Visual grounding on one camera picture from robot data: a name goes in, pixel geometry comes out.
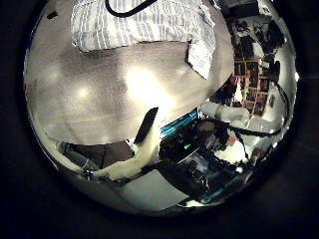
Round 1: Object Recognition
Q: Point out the wooden cube shelf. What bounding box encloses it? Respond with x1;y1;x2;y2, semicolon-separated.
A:
232;57;271;118

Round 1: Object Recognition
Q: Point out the white flat board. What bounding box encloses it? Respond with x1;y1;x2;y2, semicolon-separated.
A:
119;168;190;212

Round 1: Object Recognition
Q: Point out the grey striped cloth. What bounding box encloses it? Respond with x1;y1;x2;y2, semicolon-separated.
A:
70;0;217;80

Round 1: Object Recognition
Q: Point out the person in dark clothes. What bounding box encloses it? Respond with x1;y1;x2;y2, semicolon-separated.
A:
233;81;244;104

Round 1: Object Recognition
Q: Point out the thick black cable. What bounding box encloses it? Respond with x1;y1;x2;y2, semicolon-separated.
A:
105;0;158;19

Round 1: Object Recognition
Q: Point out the teal blue striped panel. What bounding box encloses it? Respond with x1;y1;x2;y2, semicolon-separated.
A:
159;108;200;139

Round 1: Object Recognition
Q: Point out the thin black cable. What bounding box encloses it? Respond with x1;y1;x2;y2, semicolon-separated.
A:
228;81;291;138

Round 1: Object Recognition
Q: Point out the large black case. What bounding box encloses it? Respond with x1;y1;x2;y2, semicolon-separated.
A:
220;0;261;18

